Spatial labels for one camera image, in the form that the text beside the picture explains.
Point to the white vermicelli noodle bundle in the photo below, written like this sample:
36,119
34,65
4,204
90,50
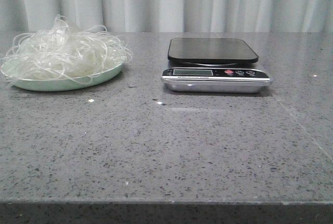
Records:
63,52

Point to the black silver kitchen scale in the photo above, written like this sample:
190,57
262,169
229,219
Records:
213,65

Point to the light green round plate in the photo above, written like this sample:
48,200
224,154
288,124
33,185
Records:
68,82

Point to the white pleated curtain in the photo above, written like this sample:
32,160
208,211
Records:
172,15

